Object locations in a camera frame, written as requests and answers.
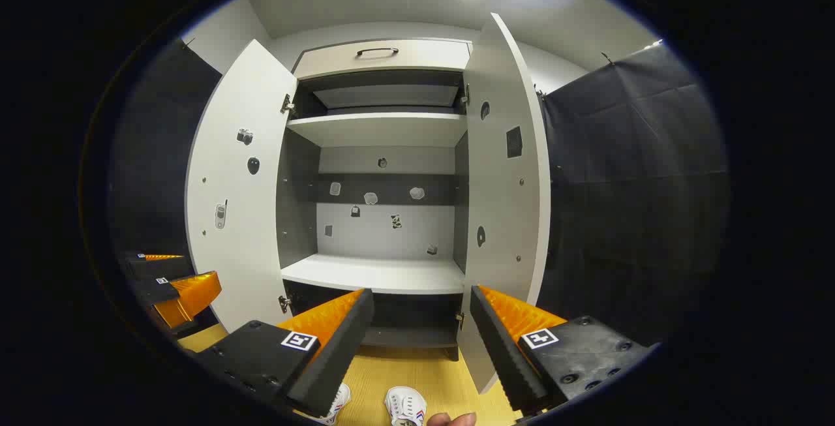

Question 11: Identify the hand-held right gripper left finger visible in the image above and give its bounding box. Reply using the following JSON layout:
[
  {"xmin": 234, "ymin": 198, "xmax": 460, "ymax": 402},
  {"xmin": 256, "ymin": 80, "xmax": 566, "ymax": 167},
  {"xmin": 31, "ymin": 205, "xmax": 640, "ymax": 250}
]
[{"xmin": 196, "ymin": 288, "xmax": 376, "ymax": 419}]

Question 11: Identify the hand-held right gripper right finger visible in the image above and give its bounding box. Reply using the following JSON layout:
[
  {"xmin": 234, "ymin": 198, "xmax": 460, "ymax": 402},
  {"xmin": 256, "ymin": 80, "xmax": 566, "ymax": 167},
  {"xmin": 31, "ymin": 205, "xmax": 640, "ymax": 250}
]
[{"xmin": 470, "ymin": 284, "xmax": 656, "ymax": 414}]

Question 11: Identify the white canvas shoe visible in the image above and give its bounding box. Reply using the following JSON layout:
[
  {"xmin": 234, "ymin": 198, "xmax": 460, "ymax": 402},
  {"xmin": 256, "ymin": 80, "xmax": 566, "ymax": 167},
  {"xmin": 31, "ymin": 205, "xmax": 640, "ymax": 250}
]
[
  {"xmin": 313, "ymin": 384, "xmax": 352, "ymax": 425},
  {"xmin": 385, "ymin": 386, "xmax": 428, "ymax": 426}
]

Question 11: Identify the white shoe cabinet door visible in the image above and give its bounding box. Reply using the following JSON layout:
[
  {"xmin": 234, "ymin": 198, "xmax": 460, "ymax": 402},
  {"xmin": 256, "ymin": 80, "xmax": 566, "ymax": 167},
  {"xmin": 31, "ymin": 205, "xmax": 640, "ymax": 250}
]
[
  {"xmin": 185, "ymin": 39, "xmax": 299, "ymax": 333},
  {"xmin": 457, "ymin": 13, "xmax": 552, "ymax": 394}
]

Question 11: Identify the white shoe cabinet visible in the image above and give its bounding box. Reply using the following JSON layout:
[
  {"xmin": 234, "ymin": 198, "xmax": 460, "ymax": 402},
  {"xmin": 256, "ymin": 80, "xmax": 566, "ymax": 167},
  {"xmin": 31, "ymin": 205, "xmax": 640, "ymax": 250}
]
[{"xmin": 277, "ymin": 38, "xmax": 474, "ymax": 361}]

